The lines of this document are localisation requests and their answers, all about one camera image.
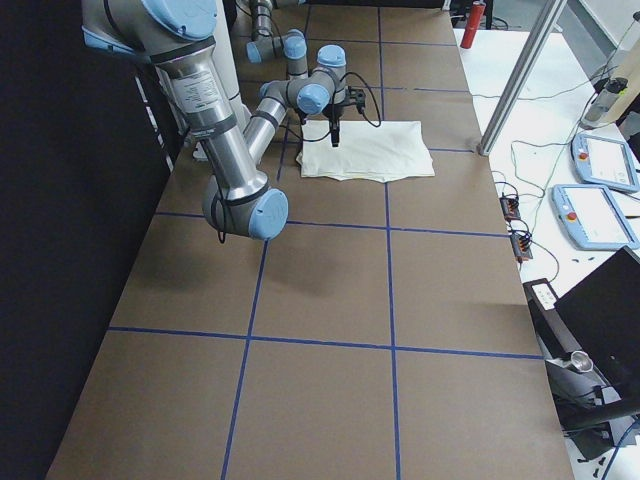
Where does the red cylinder bottle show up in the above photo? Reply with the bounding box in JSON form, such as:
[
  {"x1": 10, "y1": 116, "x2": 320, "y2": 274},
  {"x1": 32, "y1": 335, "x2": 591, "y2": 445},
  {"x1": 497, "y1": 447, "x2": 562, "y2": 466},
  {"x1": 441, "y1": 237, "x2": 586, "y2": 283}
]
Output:
[{"x1": 460, "y1": 0, "x2": 486, "y2": 49}]

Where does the teach pendant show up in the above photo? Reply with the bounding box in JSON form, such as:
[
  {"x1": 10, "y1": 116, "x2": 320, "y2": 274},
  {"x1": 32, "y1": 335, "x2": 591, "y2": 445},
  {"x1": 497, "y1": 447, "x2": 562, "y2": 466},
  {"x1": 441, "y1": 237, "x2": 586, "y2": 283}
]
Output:
[
  {"x1": 571, "y1": 132, "x2": 639, "y2": 194},
  {"x1": 551, "y1": 184, "x2": 639, "y2": 251}
]

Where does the steel cup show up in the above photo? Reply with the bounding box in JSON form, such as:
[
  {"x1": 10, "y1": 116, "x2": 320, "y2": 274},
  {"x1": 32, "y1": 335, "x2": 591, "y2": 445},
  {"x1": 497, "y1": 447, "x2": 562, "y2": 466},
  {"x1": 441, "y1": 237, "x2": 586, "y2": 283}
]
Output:
[{"x1": 566, "y1": 350, "x2": 594, "y2": 374}]

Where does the near teach pendant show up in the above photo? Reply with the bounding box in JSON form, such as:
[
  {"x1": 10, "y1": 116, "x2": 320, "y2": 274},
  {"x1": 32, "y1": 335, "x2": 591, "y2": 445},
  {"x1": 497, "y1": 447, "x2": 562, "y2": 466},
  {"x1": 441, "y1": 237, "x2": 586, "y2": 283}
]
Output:
[{"x1": 551, "y1": 184, "x2": 639, "y2": 251}]

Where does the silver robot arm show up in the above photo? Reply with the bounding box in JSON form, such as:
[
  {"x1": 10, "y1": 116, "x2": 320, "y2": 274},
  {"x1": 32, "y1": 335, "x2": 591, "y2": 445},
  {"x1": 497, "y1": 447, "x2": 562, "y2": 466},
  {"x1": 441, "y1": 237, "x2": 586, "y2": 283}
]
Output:
[
  {"x1": 246, "y1": 1, "x2": 309, "y2": 114},
  {"x1": 82, "y1": 0, "x2": 354, "y2": 240}
]

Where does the aluminium frame post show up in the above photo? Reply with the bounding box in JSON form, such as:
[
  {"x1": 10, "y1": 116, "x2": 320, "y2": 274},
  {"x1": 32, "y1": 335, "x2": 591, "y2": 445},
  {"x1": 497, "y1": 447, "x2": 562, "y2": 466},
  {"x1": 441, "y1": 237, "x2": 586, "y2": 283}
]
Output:
[{"x1": 477, "y1": 0, "x2": 567, "y2": 156}]

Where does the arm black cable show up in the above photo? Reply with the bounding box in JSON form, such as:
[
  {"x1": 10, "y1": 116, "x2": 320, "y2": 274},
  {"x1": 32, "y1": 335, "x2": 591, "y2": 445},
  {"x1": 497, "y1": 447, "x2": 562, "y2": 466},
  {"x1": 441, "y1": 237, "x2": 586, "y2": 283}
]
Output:
[{"x1": 214, "y1": 72, "x2": 382, "y2": 245}]

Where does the black box with white label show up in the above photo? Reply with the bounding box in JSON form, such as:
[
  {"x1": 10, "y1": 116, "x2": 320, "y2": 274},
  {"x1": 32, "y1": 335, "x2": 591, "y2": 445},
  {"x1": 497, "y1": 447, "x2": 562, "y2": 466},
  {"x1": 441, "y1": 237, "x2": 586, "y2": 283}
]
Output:
[{"x1": 523, "y1": 278, "x2": 582, "y2": 358}]

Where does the clear water bottle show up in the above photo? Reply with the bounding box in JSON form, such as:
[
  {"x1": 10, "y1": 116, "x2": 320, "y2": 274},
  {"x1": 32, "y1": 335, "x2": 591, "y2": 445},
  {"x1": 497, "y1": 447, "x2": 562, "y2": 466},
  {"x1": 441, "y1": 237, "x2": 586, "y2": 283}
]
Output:
[{"x1": 580, "y1": 77, "x2": 628, "y2": 129}]

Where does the far orange connector module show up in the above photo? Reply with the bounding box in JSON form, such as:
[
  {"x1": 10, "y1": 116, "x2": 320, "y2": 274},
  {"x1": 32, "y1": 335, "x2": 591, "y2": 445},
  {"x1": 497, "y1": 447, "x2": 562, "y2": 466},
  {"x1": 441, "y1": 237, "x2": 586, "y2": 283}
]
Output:
[{"x1": 499, "y1": 195, "x2": 521, "y2": 222}]

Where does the black laptop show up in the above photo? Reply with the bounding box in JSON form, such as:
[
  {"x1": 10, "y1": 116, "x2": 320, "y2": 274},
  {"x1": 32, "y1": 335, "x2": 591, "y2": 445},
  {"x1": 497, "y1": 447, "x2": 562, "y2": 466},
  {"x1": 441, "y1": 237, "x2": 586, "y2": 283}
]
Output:
[{"x1": 555, "y1": 247, "x2": 639, "y2": 396}]

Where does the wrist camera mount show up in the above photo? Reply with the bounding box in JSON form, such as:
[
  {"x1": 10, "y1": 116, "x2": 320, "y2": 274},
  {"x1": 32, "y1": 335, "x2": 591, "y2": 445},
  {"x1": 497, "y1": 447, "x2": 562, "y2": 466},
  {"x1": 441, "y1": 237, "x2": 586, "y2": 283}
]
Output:
[{"x1": 345, "y1": 87, "x2": 366, "y2": 115}]

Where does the cream long-sleeve cat shirt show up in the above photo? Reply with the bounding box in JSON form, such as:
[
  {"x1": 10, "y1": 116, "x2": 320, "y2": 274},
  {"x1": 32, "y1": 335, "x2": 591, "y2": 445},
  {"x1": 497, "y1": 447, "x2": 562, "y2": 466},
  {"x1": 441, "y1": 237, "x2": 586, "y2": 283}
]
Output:
[{"x1": 296, "y1": 120, "x2": 435, "y2": 183}]

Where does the far teach pendant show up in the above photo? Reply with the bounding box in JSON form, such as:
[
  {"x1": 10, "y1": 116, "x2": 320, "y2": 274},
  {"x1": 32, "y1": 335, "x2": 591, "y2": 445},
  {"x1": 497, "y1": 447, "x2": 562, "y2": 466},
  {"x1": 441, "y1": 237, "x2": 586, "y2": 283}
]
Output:
[{"x1": 571, "y1": 132, "x2": 639, "y2": 194}]

